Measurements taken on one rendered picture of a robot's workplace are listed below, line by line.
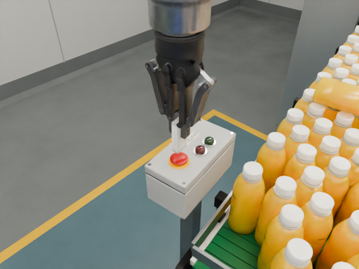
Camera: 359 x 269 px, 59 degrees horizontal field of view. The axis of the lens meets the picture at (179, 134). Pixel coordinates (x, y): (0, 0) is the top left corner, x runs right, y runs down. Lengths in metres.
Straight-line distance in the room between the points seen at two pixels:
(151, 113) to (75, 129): 0.62
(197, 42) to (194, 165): 0.26
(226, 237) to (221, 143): 0.22
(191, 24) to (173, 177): 0.29
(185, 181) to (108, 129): 1.99
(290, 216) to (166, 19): 0.38
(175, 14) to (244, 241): 0.53
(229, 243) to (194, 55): 0.45
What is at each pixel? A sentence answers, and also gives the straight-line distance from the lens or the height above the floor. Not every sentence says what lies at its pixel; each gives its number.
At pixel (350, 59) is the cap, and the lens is 1.19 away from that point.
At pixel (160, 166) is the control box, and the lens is 0.63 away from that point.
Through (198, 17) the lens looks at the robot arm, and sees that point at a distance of 0.45.
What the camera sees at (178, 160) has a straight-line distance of 0.62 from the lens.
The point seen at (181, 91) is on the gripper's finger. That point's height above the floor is 1.28.
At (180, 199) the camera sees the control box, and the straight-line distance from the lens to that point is 0.62.
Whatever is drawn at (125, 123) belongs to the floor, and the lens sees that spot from 2.60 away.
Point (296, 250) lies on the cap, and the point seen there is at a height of 1.09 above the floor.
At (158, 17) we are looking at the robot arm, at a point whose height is 1.40.
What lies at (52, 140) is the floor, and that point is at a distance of 2.58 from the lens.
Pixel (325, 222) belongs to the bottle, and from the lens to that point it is 0.66.
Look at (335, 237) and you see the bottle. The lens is 0.67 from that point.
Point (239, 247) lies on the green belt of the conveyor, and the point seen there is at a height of 0.90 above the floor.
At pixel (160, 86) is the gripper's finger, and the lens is 0.55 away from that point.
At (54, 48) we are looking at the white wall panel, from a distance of 3.28.
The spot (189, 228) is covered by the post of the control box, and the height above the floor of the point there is 0.85.
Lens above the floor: 1.54
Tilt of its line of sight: 39 degrees down
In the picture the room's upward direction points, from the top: straight up
